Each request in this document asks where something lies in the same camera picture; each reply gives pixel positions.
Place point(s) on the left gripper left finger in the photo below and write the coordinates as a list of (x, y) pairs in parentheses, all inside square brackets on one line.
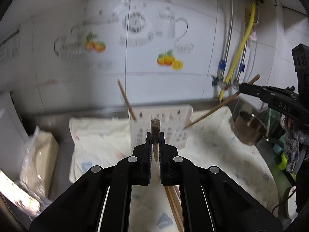
[(142, 167)]

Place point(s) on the white patterned quilted mat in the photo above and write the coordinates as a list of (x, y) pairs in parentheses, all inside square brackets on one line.
[(210, 142)]

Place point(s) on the smartphone lit screen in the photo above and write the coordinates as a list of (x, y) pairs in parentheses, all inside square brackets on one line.
[(19, 197)]

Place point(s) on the wall notice sticker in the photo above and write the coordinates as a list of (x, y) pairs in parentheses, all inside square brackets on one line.
[(10, 46)]

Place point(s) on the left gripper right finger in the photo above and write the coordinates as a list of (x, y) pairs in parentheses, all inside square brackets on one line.
[(166, 154)]

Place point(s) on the bagged beige box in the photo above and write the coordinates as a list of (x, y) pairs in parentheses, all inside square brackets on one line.
[(39, 163)]

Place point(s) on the steel cup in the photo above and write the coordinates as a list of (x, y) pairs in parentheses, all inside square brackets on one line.
[(248, 128)]

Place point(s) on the white cutting board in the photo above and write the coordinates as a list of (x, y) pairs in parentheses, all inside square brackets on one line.
[(13, 139)]

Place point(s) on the beige plastic utensil holder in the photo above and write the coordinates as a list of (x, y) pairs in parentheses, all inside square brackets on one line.
[(173, 119)]

